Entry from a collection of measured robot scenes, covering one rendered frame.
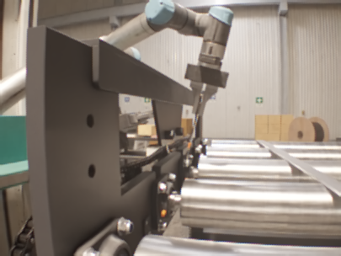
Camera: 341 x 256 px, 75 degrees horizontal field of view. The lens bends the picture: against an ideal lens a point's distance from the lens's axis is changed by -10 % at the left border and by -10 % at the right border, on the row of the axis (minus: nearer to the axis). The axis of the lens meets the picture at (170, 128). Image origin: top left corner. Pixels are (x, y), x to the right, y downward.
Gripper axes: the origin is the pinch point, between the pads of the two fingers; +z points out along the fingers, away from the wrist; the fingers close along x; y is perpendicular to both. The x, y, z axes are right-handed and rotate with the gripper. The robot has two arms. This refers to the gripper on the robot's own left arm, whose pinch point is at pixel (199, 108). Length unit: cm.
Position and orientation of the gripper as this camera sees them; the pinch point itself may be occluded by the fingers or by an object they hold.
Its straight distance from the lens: 79.1
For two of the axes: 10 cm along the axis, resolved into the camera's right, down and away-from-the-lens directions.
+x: -9.5, -2.7, 1.7
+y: 2.4, -2.2, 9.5
